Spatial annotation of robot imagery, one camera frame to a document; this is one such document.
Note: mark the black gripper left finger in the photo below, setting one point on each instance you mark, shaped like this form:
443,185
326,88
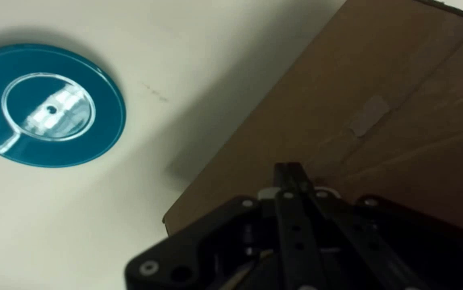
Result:
231,251

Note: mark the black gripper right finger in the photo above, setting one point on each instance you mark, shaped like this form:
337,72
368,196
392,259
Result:
381,246

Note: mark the brown cardboard box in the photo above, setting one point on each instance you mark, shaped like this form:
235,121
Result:
376,106

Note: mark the small teal round lid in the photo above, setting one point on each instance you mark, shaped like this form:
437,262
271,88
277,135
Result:
47,104

